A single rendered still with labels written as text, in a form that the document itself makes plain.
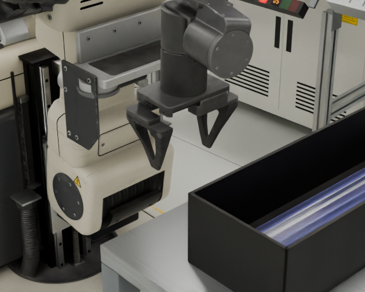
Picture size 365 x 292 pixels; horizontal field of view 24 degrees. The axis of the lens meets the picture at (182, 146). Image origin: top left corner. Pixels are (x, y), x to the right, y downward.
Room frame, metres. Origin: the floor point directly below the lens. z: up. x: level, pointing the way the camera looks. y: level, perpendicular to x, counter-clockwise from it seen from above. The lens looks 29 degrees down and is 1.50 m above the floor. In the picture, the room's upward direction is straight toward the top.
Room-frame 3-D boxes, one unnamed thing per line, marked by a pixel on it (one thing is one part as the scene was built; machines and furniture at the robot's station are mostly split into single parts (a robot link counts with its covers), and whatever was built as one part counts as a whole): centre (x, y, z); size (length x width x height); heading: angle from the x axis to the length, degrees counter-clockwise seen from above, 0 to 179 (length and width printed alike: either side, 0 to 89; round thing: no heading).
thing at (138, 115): (0.92, 0.02, 1.01); 0.07 x 0.07 x 0.09; 42
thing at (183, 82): (0.94, 0.00, 1.08); 0.10 x 0.07 x 0.07; 132
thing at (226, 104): (0.96, -0.02, 1.01); 0.07 x 0.07 x 0.09; 42
